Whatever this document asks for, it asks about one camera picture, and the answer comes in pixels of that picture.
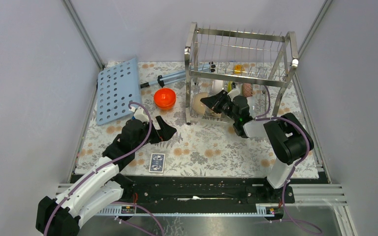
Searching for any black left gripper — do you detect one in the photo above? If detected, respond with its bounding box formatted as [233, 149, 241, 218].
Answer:
[132, 115, 176, 151]

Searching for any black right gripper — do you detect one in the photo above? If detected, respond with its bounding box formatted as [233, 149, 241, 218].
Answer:
[200, 89, 239, 122]

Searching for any orange plastic bowl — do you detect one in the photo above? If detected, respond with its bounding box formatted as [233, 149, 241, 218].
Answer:
[154, 88, 176, 110]

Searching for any stainless steel dish rack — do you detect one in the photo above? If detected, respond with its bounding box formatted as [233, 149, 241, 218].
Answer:
[184, 22, 299, 124]

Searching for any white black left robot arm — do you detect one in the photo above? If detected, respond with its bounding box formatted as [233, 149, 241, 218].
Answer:
[35, 116, 177, 236]

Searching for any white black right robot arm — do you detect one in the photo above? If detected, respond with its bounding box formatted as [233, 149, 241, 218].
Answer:
[200, 90, 314, 203]

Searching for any beige floral bowl front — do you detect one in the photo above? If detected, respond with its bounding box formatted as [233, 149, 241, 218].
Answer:
[192, 92, 208, 116]

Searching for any white ceramic bowl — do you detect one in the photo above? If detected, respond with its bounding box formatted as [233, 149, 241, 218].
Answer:
[211, 80, 224, 95]

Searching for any yellow green bowl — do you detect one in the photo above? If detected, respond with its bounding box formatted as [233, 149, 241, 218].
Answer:
[226, 81, 233, 92]

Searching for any blue playing card box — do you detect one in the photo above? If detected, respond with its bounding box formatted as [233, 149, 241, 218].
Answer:
[149, 153, 165, 173]

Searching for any small orange yellow cup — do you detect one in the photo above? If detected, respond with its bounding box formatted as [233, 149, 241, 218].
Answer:
[233, 64, 244, 74]

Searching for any floral patterned table mat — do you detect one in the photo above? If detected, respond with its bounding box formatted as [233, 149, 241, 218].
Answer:
[73, 61, 318, 178]

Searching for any light blue perforated panel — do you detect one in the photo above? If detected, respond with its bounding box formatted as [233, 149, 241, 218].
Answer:
[95, 58, 142, 125]

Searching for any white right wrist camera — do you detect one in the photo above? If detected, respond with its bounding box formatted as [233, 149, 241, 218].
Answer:
[227, 88, 241, 100]

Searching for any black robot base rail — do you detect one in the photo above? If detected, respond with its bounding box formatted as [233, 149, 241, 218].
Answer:
[112, 176, 295, 214]

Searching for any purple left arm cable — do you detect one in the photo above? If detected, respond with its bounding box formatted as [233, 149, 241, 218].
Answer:
[42, 101, 153, 236]

